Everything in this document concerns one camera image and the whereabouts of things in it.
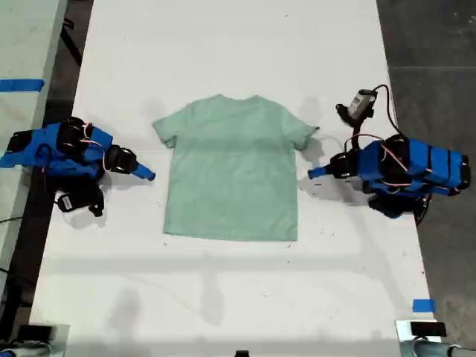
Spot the pale green T-shirt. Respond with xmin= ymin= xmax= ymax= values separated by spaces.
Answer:
xmin=152 ymin=94 xmax=321 ymax=242

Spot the long blue tape strip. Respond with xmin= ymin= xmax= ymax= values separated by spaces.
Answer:
xmin=0 ymin=78 xmax=45 ymax=93

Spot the black stand leg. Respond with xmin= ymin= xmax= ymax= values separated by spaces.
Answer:
xmin=59 ymin=16 xmax=85 ymax=68

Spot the square blue tape piece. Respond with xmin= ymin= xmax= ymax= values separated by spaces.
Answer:
xmin=412 ymin=298 xmax=437 ymax=313

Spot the small black box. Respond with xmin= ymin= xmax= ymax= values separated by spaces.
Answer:
xmin=410 ymin=321 xmax=447 ymax=338
xmin=17 ymin=324 xmax=53 ymax=341

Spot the grey metal tube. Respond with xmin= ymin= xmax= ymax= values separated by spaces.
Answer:
xmin=0 ymin=341 xmax=57 ymax=357
xmin=403 ymin=338 xmax=476 ymax=357

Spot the short black camera stalk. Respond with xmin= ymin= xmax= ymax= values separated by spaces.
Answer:
xmin=335 ymin=103 xmax=375 ymax=149
xmin=76 ymin=184 xmax=106 ymax=219

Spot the black camera box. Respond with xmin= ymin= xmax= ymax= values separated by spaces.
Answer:
xmin=349 ymin=89 xmax=377 ymax=115
xmin=54 ymin=191 xmax=81 ymax=213

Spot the silver metal bracket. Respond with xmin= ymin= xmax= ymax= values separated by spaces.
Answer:
xmin=50 ymin=324 xmax=71 ymax=357
xmin=394 ymin=318 xmax=443 ymax=357

